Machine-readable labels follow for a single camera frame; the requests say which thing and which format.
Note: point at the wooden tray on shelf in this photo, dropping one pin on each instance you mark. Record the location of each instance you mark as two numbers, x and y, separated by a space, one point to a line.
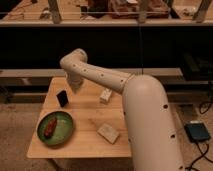
130 9

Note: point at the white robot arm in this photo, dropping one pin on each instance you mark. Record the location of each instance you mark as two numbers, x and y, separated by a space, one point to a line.
151 130

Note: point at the black foot pedal box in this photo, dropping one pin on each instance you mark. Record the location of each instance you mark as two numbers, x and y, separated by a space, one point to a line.
197 132

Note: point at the beige sponge block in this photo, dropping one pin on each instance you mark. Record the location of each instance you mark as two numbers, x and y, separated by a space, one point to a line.
108 132

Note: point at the black standing eraser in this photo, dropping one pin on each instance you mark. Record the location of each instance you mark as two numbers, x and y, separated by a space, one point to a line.
62 98

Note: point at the green round plate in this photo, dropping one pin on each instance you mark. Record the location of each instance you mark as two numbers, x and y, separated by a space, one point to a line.
63 130

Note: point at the brown sausage on plate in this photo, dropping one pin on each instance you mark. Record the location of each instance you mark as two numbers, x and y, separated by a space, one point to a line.
50 128

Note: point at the light wooden folding table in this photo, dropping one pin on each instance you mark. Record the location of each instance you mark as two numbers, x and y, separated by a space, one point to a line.
88 115

